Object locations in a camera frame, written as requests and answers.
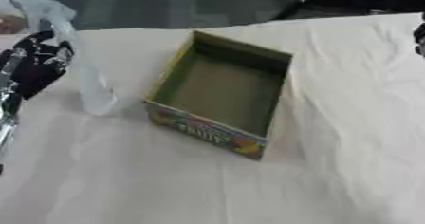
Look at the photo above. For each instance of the clear plastic bottle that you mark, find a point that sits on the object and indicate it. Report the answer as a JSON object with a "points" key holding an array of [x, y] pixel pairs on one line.
{"points": [[95, 95]]}

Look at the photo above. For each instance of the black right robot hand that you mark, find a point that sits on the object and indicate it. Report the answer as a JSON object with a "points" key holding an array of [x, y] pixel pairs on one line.
{"points": [[420, 39]]}

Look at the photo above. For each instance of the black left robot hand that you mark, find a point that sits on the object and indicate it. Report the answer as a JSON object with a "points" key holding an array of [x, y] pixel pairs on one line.
{"points": [[34, 72]]}

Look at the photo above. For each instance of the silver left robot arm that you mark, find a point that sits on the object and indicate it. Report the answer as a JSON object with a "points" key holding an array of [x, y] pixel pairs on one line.
{"points": [[6, 114]]}

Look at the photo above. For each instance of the cardboard box with green inside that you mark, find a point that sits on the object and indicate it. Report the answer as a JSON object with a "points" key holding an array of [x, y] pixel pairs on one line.
{"points": [[221, 91]]}

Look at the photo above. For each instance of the black bag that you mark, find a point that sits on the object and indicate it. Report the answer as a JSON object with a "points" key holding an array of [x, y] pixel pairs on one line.
{"points": [[354, 0]]}

